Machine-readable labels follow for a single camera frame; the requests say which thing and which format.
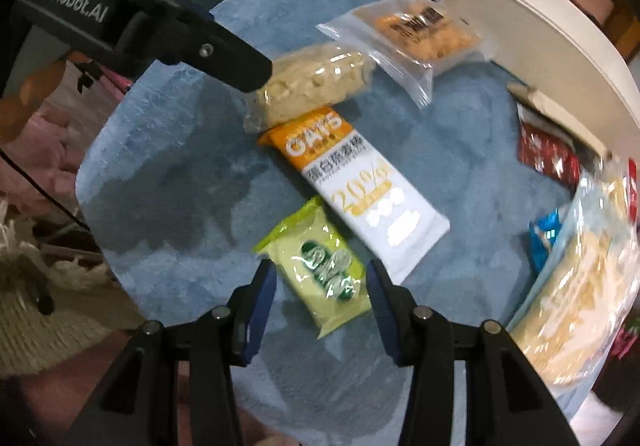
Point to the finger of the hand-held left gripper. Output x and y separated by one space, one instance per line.
220 56

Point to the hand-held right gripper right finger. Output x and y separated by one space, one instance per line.
382 311

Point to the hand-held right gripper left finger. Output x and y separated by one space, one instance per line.
260 311

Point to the green snack packet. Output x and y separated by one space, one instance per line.
320 271

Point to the clear beige puffed snack packet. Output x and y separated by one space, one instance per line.
310 81

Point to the white orange oat bar packet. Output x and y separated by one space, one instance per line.
360 191

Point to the blue snack packet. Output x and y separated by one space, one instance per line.
545 236

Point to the large clear cracker bag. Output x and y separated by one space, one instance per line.
575 301

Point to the clear orange biscuit packet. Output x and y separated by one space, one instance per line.
425 31

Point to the red snack packet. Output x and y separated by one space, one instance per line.
545 153

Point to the white plastic bin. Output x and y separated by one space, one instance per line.
525 16

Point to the orange toy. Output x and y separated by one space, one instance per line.
30 96

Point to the pink fuzzy cloth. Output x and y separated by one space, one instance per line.
40 141

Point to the cream woven rug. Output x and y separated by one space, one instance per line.
50 336

